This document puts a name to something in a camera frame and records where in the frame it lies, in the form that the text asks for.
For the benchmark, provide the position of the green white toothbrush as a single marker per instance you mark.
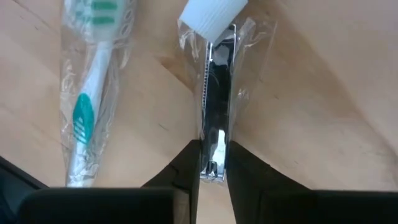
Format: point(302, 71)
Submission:
point(93, 77)

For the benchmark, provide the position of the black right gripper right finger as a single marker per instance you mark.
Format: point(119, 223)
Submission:
point(248, 180)

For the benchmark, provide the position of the white blue toothpaste tube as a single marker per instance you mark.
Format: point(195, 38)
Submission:
point(211, 15)

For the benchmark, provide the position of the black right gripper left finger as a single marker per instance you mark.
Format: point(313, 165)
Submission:
point(183, 174)

